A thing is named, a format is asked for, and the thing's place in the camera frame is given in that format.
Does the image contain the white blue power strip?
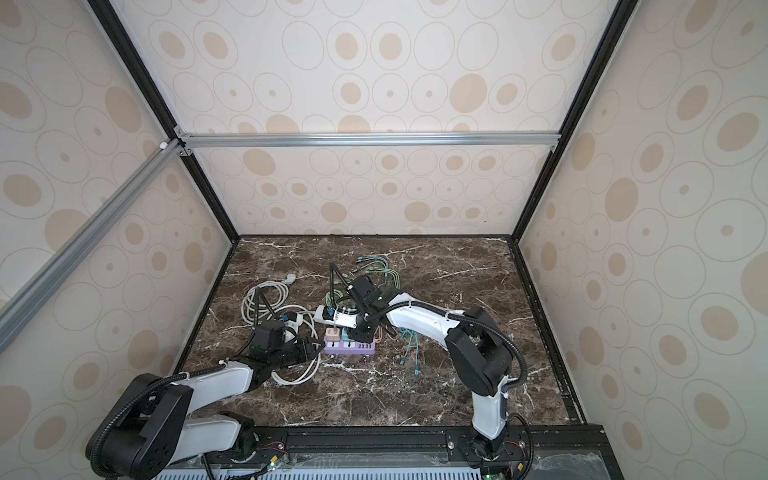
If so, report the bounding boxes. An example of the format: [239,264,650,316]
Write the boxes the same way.
[313,306,335,324]

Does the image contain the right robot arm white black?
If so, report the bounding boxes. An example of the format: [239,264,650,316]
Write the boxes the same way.
[318,262,529,471]

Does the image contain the white power strip cable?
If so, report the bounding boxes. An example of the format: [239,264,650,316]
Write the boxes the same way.
[241,273,323,386]

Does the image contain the horizontal aluminium rail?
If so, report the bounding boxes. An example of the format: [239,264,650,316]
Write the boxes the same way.
[176,131,560,156]

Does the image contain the teal charger plug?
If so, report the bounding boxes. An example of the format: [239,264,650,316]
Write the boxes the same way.
[342,330,355,348]

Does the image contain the pink charger plug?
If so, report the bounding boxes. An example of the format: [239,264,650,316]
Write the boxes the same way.
[325,327,342,342]

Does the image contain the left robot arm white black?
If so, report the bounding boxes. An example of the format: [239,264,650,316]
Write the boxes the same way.
[85,309,324,479]

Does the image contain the purple power strip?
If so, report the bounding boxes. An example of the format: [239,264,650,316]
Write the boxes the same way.
[323,340,376,356]

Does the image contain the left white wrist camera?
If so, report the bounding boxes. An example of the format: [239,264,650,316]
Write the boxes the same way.
[282,320,300,343]

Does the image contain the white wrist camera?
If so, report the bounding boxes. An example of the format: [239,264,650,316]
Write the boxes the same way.
[327,307,358,329]
[282,320,300,343]

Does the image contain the tangled green teal cables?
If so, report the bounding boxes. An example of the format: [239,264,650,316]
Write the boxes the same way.
[323,254,424,378]

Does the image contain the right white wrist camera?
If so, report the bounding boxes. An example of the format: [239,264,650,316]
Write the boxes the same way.
[327,307,358,329]

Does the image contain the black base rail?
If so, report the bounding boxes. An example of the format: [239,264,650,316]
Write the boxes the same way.
[119,423,625,480]

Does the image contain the diagonal aluminium rail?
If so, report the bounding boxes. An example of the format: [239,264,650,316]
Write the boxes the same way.
[1,139,181,350]

